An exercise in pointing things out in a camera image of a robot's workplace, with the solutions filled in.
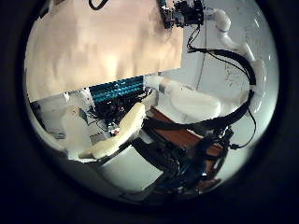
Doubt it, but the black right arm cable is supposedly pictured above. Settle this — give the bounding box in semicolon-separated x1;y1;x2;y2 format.
186;24;258;150

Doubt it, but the black floor cable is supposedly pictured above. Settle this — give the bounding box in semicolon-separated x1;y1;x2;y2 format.
88;0;109;11

